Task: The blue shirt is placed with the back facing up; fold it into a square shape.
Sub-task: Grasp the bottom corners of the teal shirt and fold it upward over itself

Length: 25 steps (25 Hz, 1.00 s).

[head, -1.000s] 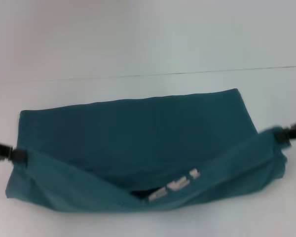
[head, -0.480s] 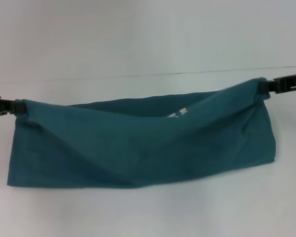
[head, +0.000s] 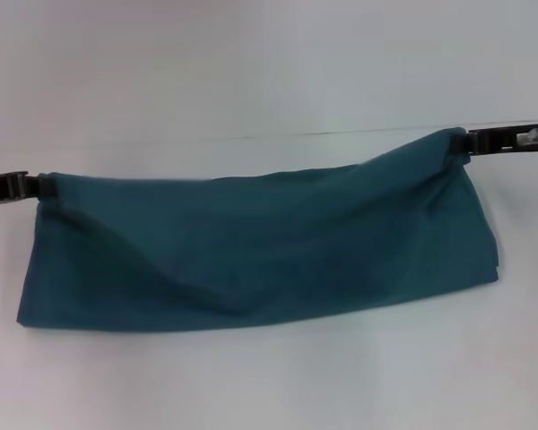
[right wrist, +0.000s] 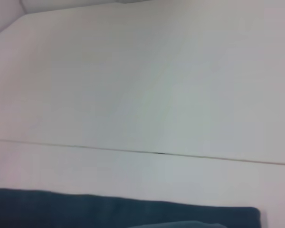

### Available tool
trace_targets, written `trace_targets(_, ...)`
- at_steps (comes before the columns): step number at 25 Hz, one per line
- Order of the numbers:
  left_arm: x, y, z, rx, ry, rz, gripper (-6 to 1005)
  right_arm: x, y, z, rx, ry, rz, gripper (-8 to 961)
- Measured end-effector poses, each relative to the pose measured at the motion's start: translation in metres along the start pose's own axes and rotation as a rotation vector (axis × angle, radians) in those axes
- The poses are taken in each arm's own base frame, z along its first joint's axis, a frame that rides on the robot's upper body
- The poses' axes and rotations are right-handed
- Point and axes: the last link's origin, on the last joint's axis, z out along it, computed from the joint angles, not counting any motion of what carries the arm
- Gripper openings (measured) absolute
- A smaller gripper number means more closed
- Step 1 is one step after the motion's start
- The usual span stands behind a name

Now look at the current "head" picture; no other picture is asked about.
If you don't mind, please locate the blue shirt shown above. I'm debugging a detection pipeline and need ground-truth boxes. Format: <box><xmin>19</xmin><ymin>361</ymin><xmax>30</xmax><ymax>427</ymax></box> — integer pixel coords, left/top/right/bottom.
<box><xmin>15</xmin><ymin>127</ymin><xmax>501</xmax><ymax>335</ymax></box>

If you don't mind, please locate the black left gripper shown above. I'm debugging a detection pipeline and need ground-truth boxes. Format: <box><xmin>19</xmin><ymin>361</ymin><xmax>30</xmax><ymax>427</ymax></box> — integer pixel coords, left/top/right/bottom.
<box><xmin>0</xmin><ymin>169</ymin><xmax>56</xmax><ymax>208</ymax></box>

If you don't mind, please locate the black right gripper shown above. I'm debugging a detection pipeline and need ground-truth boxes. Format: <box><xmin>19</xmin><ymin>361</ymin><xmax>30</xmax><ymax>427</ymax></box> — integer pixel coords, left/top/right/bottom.
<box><xmin>451</xmin><ymin>121</ymin><xmax>538</xmax><ymax>157</ymax></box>

